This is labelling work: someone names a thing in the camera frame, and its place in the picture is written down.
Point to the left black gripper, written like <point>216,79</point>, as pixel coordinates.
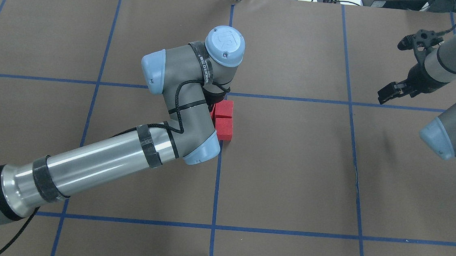
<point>214,99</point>

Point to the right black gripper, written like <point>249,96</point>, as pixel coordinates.
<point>419,79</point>

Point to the red block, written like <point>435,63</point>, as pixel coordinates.
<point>223,109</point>
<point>224,128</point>

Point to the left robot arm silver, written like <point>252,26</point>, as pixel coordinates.
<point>190,78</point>

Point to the black box with label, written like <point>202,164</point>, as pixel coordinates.
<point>414,5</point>

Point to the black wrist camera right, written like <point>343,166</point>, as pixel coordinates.
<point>422,43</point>

